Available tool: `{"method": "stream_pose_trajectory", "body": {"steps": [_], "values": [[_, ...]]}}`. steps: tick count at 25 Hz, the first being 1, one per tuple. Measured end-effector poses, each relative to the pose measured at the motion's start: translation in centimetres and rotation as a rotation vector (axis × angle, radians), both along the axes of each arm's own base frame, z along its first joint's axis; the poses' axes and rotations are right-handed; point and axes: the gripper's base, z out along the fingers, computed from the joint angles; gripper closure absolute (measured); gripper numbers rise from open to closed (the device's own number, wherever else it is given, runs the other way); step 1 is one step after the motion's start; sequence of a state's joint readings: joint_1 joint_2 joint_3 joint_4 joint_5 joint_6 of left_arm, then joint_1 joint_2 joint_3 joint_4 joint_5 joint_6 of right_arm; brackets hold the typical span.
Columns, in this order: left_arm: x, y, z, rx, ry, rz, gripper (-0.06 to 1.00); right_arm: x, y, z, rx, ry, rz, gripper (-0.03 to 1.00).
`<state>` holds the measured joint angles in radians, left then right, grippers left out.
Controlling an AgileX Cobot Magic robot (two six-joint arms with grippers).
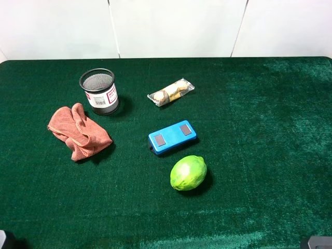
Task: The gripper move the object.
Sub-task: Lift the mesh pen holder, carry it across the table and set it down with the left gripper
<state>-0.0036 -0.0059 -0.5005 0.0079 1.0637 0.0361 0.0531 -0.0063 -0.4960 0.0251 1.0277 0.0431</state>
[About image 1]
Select black mesh pen cup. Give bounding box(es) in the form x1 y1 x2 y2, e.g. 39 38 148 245
79 68 119 115

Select grey object bottom right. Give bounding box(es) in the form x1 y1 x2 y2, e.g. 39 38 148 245
300 236 332 249

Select blue rectangular box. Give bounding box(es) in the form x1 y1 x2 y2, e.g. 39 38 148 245
148 120 197 155

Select wrapped snack packet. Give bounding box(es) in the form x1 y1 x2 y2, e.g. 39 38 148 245
147 78 195 107

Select green lime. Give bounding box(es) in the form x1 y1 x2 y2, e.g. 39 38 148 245
170 155 208 191

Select orange crumpled cloth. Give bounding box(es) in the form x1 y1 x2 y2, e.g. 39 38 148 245
47 103 113 161

